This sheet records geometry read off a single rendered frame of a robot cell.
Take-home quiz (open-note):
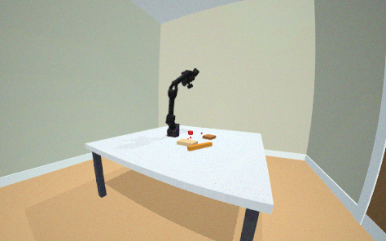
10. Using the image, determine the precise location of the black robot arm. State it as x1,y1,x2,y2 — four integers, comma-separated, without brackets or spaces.
165,68,200,130

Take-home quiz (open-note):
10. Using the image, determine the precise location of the orange long flat board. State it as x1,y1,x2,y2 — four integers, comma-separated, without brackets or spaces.
187,142,213,151

